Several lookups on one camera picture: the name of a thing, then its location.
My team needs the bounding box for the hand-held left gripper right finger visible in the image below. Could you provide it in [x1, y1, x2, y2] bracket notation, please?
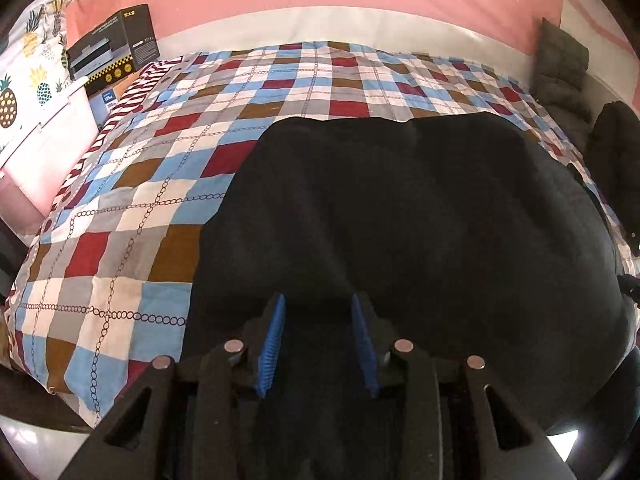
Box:
[350, 291, 578, 480]

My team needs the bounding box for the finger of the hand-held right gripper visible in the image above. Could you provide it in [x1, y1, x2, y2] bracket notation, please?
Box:
[617, 272, 640, 307]

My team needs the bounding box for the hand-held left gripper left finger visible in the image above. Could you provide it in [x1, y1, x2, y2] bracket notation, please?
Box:
[57, 292, 288, 480]

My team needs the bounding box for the black jacket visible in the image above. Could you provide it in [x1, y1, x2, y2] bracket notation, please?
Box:
[182, 115, 636, 480]

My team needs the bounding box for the black puffer coat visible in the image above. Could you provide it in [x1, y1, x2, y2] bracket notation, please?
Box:
[585, 101, 640, 253]

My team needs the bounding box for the checkered bed sheet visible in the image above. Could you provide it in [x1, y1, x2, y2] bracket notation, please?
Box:
[5, 40, 626, 428]

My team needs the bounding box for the grey quilted cushion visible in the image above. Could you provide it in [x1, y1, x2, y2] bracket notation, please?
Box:
[530, 17, 593, 136]

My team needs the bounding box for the red white striped pillow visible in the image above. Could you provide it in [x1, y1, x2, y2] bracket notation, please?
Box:
[47, 56, 188, 221]

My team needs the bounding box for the blue box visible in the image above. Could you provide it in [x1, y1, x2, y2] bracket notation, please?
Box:
[89, 85, 123, 128]

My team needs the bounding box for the white plastic storage box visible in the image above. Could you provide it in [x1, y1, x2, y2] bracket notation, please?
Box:
[0, 80, 101, 221]

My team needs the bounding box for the black appliance box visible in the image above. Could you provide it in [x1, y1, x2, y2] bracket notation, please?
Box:
[66, 4, 161, 97]

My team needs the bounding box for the pineapple print cloth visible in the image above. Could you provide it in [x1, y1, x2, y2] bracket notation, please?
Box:
[0, 0, 73, 156]

